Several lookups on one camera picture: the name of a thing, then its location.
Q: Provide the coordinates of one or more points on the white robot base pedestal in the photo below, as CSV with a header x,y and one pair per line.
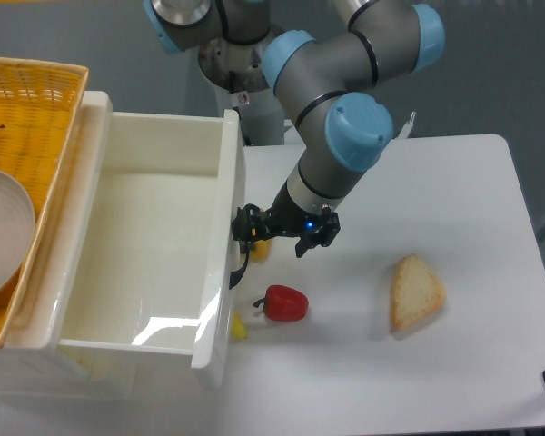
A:
x,y
254,104

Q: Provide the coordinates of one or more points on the red bell pepper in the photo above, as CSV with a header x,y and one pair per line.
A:
x,y
283,304

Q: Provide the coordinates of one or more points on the white metal table bracket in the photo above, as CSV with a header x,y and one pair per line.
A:
x,y
407,128

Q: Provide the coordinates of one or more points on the yellow woven basket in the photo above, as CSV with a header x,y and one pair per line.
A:
x,y
39,101

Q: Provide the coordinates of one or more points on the beige round plate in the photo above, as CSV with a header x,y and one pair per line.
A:
x,y
17,226

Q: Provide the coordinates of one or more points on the white drawer cabinet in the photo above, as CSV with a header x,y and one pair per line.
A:
x,y
33,361

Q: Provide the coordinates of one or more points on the yellow bell pepper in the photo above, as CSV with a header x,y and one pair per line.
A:
x,y
260,248

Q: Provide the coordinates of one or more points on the black top drawer handle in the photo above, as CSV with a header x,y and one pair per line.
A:
x,y
237,275

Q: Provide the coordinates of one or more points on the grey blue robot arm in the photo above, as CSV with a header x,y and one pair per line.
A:
x,y
324,88

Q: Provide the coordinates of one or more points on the yellow banana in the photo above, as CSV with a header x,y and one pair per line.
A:
x,y
238,329

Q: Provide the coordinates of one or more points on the triangular bread slice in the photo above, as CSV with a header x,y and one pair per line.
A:
x,y
417,292

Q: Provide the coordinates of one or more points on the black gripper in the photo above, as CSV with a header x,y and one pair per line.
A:
x,y
285,218

